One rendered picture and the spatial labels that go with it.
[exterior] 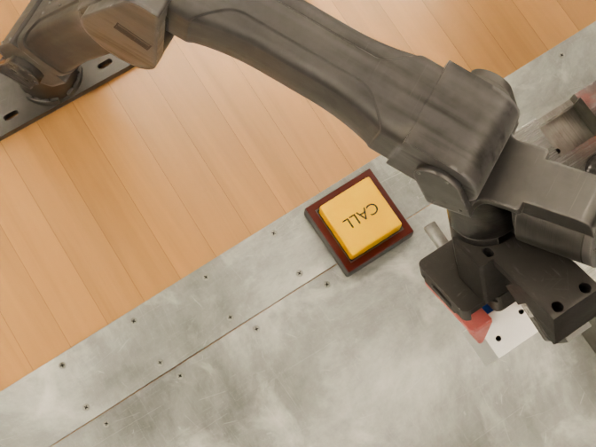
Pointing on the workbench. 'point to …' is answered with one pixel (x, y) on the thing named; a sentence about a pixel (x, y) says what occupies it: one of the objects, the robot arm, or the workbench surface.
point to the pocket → (568, 125)
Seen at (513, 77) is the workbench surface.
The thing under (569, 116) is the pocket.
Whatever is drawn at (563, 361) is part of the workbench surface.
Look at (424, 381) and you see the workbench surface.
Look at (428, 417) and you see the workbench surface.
